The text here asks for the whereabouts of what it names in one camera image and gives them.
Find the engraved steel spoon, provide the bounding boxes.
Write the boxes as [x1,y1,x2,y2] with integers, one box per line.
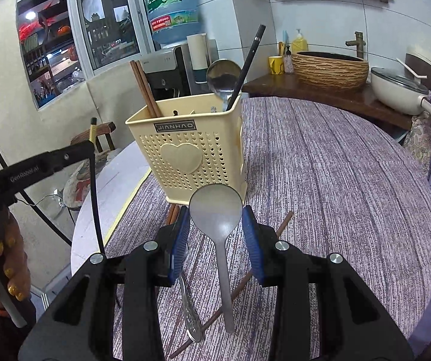
[189,184,243,333]

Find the black chopstick gold band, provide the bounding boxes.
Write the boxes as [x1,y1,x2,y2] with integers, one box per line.
[88,117,105,256]

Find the brown wooden chopstick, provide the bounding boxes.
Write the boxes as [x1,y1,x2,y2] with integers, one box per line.
[166,204,180,225]
[136,61,163,118]
[130,60,159,118]

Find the steel ladle wooden handle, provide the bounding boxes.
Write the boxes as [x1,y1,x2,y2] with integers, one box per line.
[206,59,242,111]

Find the left hand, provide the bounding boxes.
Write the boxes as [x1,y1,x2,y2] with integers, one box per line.
[0,211,31,310]

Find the large steel spoon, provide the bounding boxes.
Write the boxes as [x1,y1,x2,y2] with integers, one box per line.
[179,274,203,343]

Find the brown chopstick right side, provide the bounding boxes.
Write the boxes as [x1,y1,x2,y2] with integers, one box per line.
[168,210,295,359]

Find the pug print seat cushion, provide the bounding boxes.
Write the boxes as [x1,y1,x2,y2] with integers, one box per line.
[62,148,122,210]

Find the purple woven tablecloth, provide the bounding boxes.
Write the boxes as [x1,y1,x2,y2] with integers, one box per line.
[105,97,431,360]

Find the cream plastic utensil holder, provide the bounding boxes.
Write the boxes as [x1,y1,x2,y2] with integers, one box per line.
[126,93,247,205]

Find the wooden chair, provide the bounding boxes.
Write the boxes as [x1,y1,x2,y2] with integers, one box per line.
[70,122,116,153]

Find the dark wooden counter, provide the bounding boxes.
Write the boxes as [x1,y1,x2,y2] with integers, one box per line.
[243,74,412,130]

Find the window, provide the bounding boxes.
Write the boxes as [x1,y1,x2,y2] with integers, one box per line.
[17,0,154,108]

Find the water dispenser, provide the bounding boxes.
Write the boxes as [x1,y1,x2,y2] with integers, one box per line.
[140,43,192,101]

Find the woven basket sink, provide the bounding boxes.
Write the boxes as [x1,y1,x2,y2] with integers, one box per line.
[291,51,369,91]

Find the yellow mug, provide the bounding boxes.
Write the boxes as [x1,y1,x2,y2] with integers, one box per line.
[268,55,285,75]

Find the cream frying pan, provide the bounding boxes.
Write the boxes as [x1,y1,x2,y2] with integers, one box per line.
[370,60,431,116]

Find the yellow soap bottle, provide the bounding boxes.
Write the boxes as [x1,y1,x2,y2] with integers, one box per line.
[291,29,308,54]

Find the paper towel roll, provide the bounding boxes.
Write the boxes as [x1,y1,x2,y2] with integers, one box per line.
[187,33,210,70]

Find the brass faucet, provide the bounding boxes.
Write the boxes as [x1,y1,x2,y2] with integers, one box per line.
[345,31,365,60]

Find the blue water bottle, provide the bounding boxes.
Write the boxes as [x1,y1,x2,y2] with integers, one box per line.
[144,0,202,47]

